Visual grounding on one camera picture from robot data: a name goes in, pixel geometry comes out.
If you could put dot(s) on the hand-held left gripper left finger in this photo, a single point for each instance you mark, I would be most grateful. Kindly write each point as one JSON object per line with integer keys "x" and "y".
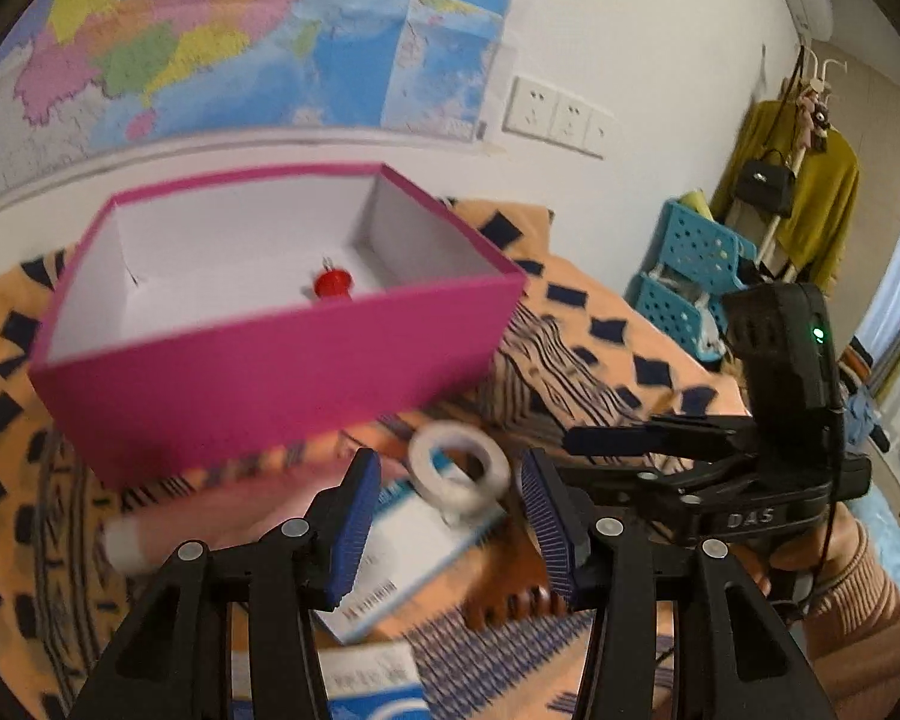
{"x": 352, "y": 521}

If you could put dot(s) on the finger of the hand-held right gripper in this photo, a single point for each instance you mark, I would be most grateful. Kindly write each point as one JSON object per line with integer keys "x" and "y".
{"x": 660, "y": 439}
{"x": 630, "y": 491}

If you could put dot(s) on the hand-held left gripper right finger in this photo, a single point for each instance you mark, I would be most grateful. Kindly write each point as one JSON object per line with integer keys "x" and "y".
{"x": 549, "y": 521}

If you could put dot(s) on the white tape roll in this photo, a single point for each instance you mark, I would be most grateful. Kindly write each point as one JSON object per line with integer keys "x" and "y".
{"x": 427, "y": 476}

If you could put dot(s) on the pink tube white cap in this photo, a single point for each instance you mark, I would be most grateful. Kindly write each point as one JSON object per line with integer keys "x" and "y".
{"x": 217, "y": 521}

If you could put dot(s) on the pink cardboard box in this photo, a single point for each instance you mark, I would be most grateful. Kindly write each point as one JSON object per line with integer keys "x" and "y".
{"x": 270, "y": 382}

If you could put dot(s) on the blue and white carton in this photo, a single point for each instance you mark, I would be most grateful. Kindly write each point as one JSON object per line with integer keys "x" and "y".
{"x": 375, "y": 682}

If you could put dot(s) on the small red knob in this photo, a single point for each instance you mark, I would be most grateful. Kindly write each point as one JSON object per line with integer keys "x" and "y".
{"x": 333, "y": 283}

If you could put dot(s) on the person's right forearm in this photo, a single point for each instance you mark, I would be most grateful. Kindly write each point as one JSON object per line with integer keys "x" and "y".
{"x": 862, "y": 615}

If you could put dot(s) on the orange patterned blanket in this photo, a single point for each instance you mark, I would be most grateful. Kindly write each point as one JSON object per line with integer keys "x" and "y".
{"x": 585, "y": 360}

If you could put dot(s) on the blue perforated basket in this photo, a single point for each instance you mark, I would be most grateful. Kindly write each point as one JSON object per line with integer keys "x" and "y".
{"x": 671, "y": 311}
{"x": 709, "y": 247}

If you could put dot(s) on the light window curtain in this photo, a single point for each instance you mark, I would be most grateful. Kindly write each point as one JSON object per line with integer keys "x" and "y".
{"x": 896, "y": 300}

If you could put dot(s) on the mustard yellow coat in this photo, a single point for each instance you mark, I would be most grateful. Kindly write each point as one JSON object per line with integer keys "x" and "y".
{"x": 829, "y": 202}

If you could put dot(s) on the black handbag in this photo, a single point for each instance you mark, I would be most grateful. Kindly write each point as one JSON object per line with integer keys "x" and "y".
{"x": 763, "y": 184}

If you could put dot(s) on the white coat rack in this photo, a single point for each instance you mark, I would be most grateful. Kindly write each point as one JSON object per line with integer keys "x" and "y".
{"x": 817, "y": 71}

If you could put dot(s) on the white wall socket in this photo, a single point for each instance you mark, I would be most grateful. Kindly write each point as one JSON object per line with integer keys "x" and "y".
{"x": 600, "y": 135}
{"x": 531, "y": 106}
{"x": 571, "y": 121}

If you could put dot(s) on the colourful wall map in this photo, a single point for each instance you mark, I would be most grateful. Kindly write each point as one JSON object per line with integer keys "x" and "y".
{"x": 232, "y": 37}

